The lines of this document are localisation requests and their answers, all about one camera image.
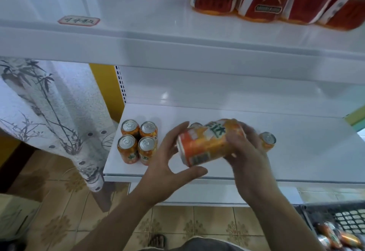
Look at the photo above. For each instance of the person's grey shirt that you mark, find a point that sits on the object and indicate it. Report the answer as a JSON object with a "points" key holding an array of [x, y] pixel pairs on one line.
{"points": [[194, 245]]}

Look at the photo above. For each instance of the person's left hand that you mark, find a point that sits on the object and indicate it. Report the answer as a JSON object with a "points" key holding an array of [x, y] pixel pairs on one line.
{"points": [[162, 174]]}

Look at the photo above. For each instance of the person's left forearm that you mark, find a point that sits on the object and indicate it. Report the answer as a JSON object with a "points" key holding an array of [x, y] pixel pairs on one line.
{"points": [[120, 225]]}

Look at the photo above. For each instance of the white metal shelf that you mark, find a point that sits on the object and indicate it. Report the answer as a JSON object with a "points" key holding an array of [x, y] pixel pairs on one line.
{"points": [[296, 145]]}

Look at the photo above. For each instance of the grey plastic crate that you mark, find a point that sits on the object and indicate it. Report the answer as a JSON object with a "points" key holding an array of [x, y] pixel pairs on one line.
{"points": [[311, 211]]}

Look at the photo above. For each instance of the person's right forearm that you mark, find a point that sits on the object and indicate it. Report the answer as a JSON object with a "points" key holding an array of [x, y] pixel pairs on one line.
{"points": [[285, 225]]}

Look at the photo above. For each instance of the white bamboo print curtain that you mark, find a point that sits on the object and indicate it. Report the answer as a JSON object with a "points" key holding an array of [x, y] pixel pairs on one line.
{"points": [[51, 105]]}

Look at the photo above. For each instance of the flat cardboard box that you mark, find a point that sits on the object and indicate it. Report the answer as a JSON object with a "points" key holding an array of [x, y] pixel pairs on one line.
{"points": [[17, 216]]}

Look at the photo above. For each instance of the person's right hand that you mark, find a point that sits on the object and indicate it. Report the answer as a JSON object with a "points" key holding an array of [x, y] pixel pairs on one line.
{"points": [[251, 168]]}

